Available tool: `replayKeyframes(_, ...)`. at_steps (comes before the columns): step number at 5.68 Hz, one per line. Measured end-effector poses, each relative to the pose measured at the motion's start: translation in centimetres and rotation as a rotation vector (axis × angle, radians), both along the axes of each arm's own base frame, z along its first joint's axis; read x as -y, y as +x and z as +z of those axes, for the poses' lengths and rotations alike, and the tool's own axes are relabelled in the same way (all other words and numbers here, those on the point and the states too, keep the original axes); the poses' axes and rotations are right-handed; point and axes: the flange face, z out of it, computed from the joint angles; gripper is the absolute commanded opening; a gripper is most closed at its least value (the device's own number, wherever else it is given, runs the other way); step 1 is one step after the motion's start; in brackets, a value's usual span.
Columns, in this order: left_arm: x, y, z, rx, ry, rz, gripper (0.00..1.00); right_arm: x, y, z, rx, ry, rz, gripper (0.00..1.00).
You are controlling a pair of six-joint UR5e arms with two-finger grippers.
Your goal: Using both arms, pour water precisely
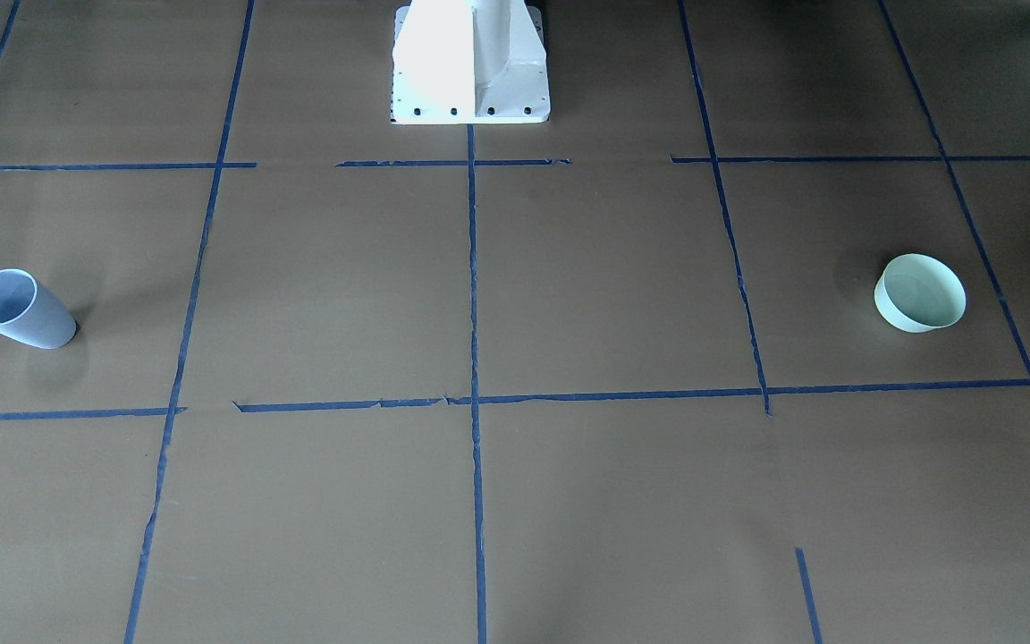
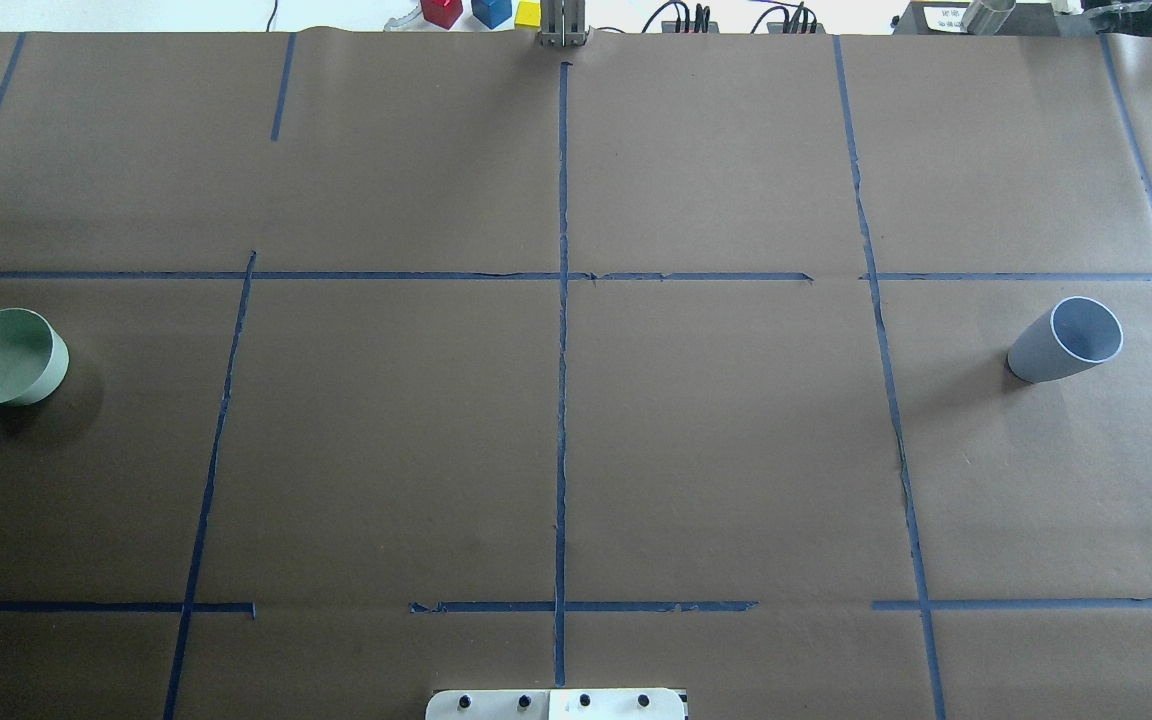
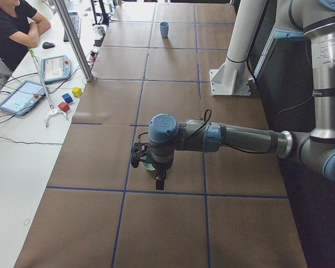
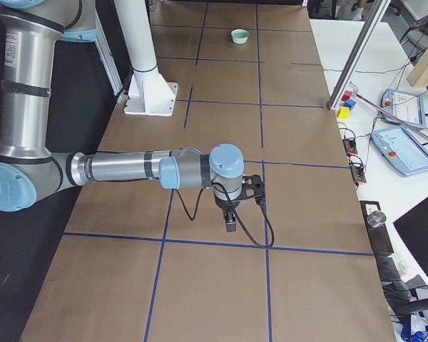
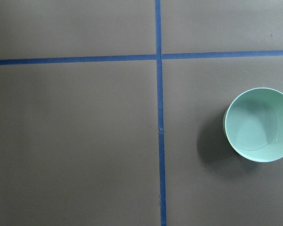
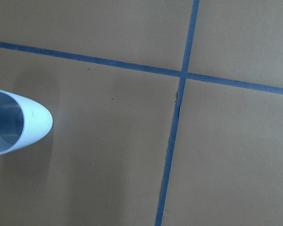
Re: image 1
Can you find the white camera stand column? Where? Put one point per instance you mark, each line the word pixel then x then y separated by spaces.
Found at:
pixel 461 62

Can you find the mint green bowl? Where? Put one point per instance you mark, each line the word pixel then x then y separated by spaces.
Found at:
pixel 916 294

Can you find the blue-grey plastic cup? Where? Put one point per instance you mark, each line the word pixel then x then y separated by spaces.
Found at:
pixel 31 314

